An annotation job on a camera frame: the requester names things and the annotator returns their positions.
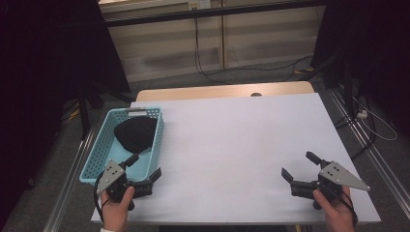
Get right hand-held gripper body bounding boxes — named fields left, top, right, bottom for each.
left=289, top=159, right=371, bottom=201

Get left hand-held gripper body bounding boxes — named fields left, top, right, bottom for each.
left=96, top=159, right=155, bottom=211

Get black shorts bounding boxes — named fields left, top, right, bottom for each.
left=113, top=116, right=159, bottom=155

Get light blue plastic basket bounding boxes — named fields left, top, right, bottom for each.
left=78, top=106, right=165, bottom=188

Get person's left hand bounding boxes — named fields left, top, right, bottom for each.
left=100, top=186, right=135, bottom=231

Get person's right hand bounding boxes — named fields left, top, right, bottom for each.
left=312, top=186, right=357, bottom=232

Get black tripod stand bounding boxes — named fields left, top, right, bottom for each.
left=298, top=51, right=356, bottom=114
left=75, top=80, right=137, bottom=141

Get wooden table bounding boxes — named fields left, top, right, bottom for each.
left=134, top=80, right=315, bottom=102

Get black curtain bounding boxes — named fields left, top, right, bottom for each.
left=0, top=0, right=132, bottom=228
left=310, top=0, right=410, bottom=136

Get black horizontal bar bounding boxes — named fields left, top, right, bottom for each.
left=104, top=0, right=327, bottom=28

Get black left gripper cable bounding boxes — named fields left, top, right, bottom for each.
left=93, top=173, right=111, bottom=224

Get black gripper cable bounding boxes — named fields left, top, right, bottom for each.
left=93, top=173, right=111, bottom=224
left=335, top=189, right=359, bottom=226

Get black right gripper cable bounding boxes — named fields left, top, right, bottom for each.
left=335, top=189, right=359, bottom=226

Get metal floor rail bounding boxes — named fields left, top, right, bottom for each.
left=43, top=128, right=99, bottom=232
left=328, top=88, right=410, bottom=220

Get thick black floor cable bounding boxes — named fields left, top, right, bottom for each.
left=333, top=93, right=377, bottom=161

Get white floor cable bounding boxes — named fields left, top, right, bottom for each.
left=352, top=96, right=398, bottom=142

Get black hanging wall cable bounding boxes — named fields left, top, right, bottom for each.
left=192, top=15, right=233, bottom=86

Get white wall socket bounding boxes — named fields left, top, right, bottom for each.
left=188, top=0, right=212, bottom=11

